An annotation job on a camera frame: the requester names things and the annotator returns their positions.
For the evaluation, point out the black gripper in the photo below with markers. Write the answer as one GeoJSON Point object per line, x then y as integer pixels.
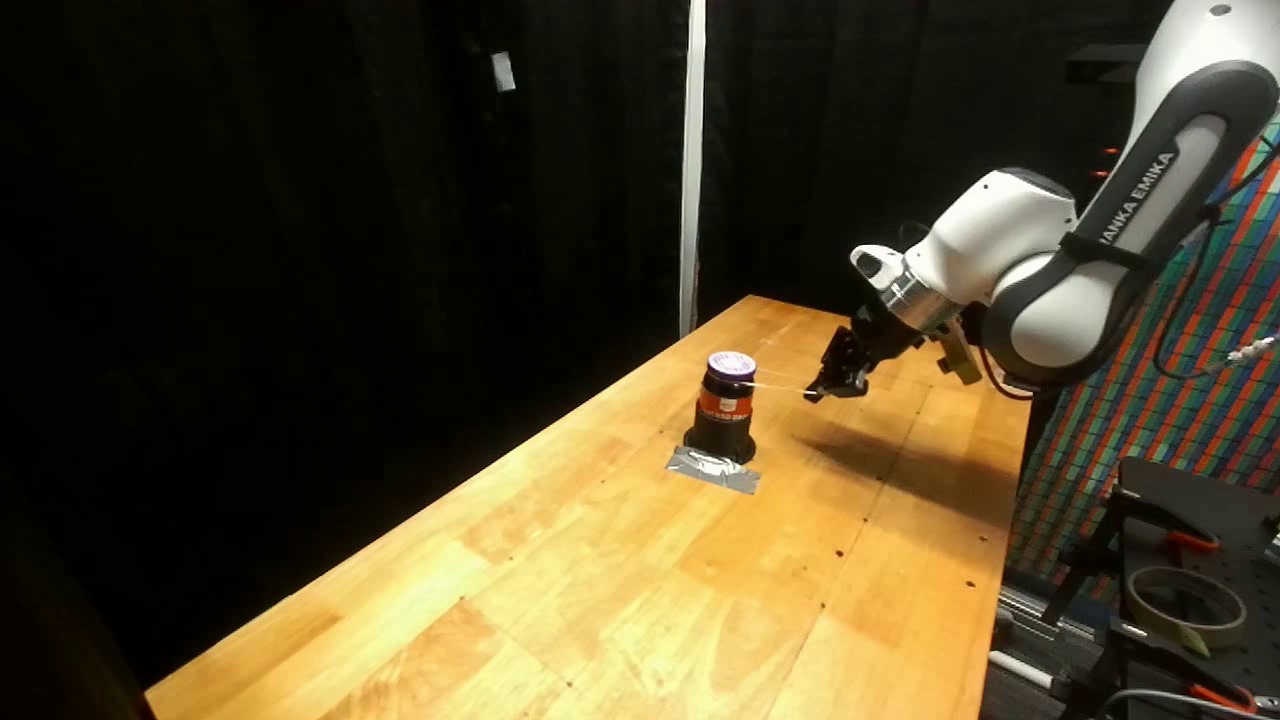
{"type": "Point", "coordinates": [873, 334]}

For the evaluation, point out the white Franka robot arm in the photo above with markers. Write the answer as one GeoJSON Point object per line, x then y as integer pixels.
{"type": "Point", "coordinates": [1067, 253]}

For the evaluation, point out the brown bottle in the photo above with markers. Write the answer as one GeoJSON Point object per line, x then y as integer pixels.
{"type": "Point", "coordinates": [720, 425]}

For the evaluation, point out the white vertical pole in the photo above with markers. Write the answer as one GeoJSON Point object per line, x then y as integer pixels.
{"type": "Point", "coordinates": [693, 161]}

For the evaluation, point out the colourful striped cloth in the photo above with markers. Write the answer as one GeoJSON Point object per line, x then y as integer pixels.
{"type": "Point", "coordinates": [1202, 401]}

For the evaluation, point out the black equipment stand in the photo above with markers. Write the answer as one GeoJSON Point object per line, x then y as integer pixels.
{"type": "Point", "coordinates": [1202, 506]}

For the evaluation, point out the beige tape roll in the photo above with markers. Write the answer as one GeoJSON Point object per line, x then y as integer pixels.
{"type": "Point", "coordinates": [1185, 603]}

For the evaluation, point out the small white tag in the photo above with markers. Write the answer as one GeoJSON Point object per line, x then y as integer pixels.
{"type": "Point", "coordinates": [500, 71]}

